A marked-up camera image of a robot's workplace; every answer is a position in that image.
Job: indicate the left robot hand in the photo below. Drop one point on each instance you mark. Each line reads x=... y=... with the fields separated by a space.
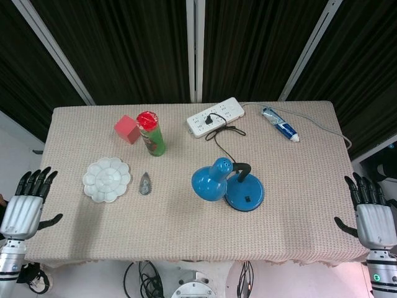
x=21 y=212

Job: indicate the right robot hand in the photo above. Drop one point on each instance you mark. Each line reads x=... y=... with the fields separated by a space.
x=373 y=222

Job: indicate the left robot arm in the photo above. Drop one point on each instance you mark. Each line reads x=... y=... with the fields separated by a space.
x=10 y=264

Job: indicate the robot base torso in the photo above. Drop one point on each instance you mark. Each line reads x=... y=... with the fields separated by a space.
x=193 y=285

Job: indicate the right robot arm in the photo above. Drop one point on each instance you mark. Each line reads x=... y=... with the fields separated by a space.
x=383 y=273

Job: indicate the blue desk lamp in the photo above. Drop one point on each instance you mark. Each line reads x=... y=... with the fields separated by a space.
x=228 y=186

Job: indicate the white flower-shaped palette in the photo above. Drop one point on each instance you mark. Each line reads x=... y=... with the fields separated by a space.
x=106 y=179

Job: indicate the small grey teardrop packet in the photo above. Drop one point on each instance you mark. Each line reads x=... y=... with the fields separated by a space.
x=144 y=183

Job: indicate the pink red cube block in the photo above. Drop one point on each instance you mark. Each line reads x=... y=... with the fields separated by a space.
x=127 y=128

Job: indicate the blue white toothpaste tube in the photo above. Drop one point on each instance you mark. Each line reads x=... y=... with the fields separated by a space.
x=280 y=122

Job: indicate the green chip can red lid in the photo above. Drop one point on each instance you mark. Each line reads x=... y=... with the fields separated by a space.
x=152 y=133

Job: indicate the beige woven tablecloth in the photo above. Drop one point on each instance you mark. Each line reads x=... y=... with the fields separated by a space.
x=198 y=223

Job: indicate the white power strip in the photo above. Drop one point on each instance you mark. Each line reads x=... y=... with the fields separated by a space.
x=215 y=117

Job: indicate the white curtain rail post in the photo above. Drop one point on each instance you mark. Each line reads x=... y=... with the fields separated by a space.
x=195 y=49
x=52 y=51
x=310 y=49

